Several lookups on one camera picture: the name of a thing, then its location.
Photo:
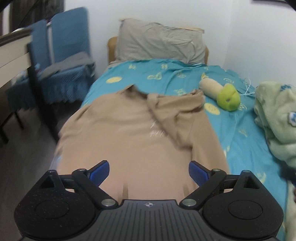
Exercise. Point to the grey pillow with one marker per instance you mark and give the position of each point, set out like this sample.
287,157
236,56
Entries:
140,40

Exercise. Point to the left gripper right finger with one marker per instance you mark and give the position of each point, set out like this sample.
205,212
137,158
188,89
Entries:
209,183

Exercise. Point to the tan t-shirt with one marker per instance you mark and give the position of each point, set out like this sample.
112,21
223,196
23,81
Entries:
147,139

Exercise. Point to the grey cloth on chair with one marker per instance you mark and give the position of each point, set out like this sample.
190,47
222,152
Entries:
76,60

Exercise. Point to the pale green fleece blanket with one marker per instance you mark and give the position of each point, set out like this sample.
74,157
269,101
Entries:
275,114

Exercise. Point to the white desk with black legs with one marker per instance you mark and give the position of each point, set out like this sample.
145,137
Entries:
16,56

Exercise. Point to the green plush toy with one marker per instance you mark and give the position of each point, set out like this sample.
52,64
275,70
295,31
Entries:
227,97

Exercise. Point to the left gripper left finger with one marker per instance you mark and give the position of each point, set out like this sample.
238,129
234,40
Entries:
90,180

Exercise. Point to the blue covered chair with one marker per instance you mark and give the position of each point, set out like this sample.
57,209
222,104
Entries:
65,35

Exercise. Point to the turquoise patterned bed sheet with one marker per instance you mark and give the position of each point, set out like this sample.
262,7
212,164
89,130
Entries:
241,139

